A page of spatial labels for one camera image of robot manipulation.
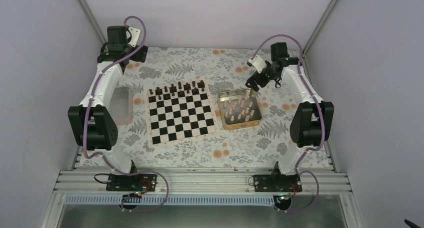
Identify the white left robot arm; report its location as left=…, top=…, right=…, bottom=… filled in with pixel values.
left=67, top=25, right=148, bottom=190

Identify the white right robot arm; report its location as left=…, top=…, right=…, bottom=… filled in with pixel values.
left=246, top=43, right=334, bottom=191

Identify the gold metal tin tray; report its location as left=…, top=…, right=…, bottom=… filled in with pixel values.
left=217, top=88, right=263, bottom=130

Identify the pink tin lid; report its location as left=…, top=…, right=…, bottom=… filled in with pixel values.
left=108, top=87, right=133, bottom=126

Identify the floral patterned table mat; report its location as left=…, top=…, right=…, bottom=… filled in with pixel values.
left=79, top=47, right=332, bottom=169

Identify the black white chessboard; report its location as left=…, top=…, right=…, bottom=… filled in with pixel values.
left=144, top=80, right=220, bottom=148

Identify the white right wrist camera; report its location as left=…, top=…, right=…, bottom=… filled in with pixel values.
left=247, top=55, right=267, bottom=73

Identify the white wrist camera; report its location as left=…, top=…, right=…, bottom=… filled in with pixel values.
left=247, top=55, right=267, bottom=73
left=127, top=26, right=142, bottom=48

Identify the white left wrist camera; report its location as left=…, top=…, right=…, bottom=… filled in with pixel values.
left=127, top=26, right=142, bottom=48

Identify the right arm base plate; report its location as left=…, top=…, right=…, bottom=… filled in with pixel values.
left=253, top=174, right=303, bottom=193

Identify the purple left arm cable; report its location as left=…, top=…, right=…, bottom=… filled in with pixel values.
left=81, top=16, right=170, bottom=212

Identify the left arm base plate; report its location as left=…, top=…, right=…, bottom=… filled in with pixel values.
left=106, top=173, right=157, bottom=192

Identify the aluminium rail frame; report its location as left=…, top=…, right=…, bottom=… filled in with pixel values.
left=53, top=167, right=352, bottom=195

